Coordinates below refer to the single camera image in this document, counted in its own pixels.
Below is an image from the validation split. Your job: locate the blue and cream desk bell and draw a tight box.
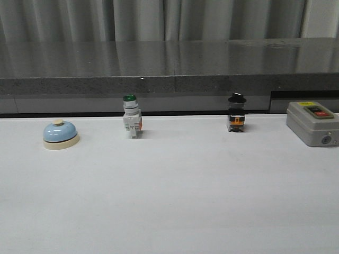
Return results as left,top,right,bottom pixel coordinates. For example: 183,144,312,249
43,119,80,150

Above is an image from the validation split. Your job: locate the dark grey stone counter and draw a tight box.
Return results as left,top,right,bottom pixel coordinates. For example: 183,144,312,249
1,38,338,117

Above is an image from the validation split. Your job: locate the grey pleated curtain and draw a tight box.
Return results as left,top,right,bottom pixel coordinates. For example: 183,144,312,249
1,1,338,43

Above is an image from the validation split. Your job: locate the green push button switch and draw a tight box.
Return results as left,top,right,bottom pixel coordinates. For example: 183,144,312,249
123,94,142,138

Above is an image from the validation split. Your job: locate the black rotary selector switch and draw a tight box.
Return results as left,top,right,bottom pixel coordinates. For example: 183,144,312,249
227,93,246,132

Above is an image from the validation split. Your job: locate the grey power switch box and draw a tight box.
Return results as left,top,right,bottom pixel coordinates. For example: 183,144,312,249
286,101,338,147

